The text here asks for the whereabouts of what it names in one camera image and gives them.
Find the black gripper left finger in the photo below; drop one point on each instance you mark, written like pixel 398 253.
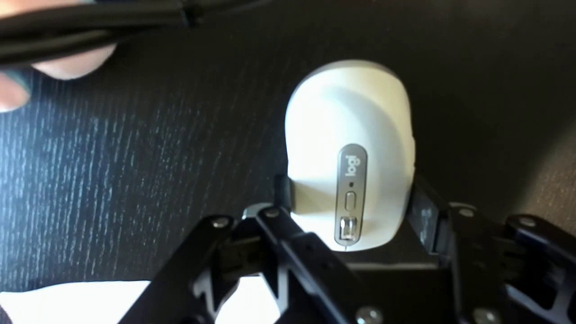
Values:
pixel 276 271

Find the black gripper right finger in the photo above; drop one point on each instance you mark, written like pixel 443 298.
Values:
pixel 479 258

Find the white computer mouse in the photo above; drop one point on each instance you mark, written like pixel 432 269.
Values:
pixel 351 150

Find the white desk lamp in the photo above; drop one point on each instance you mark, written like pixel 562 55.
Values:
pixel 90 303

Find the pink octopus plush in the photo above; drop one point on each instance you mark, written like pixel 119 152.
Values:
pixel 65 66

